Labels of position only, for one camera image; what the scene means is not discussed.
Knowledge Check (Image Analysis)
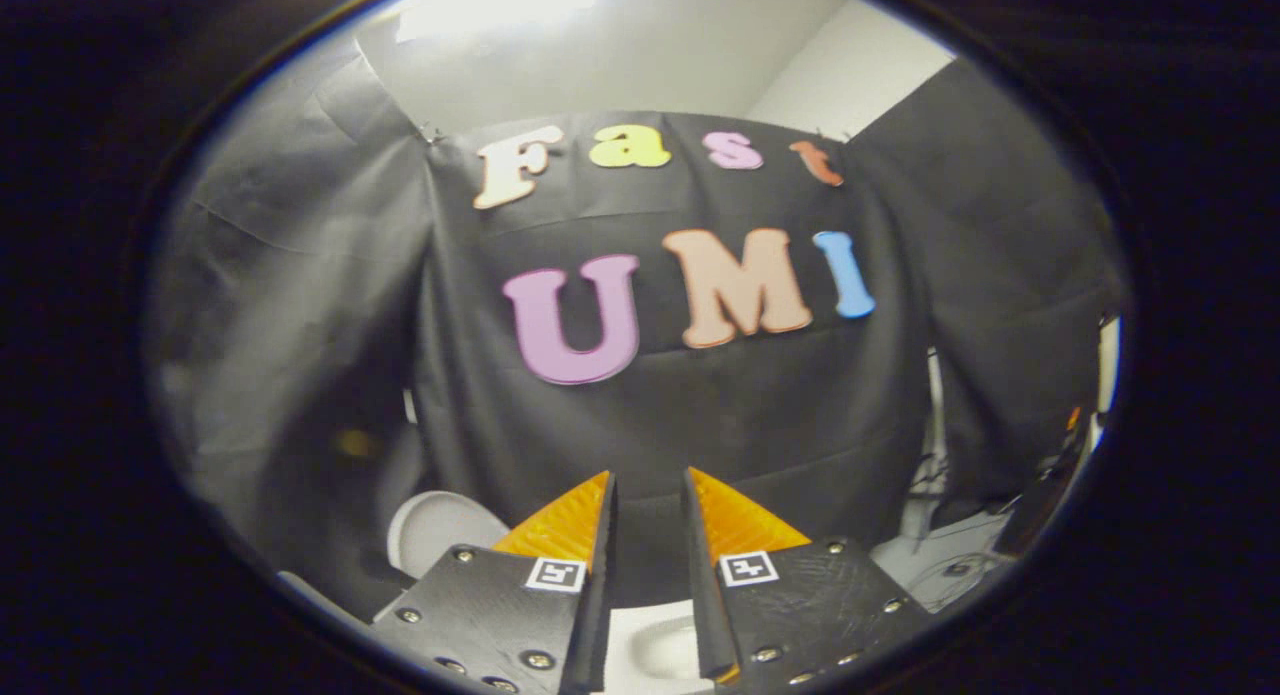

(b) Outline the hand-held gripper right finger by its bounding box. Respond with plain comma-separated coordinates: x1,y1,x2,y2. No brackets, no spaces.
683,465,936,688

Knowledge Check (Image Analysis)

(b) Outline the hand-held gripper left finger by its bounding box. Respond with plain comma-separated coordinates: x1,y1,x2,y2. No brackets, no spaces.
370,470,618,695

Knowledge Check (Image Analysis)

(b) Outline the white toilet lid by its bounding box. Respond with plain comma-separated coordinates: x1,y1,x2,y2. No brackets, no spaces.
387,490,511,581

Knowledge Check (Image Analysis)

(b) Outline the black backdrop cloth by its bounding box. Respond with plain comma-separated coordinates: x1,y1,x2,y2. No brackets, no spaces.
150,55,1126,616

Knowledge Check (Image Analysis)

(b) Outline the black device with orange part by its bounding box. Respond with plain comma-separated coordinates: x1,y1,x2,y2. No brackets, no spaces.
995,405,1091,556

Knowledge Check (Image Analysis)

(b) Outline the tangle of cables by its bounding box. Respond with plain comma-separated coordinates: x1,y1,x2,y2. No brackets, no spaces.
905,545,1001,611

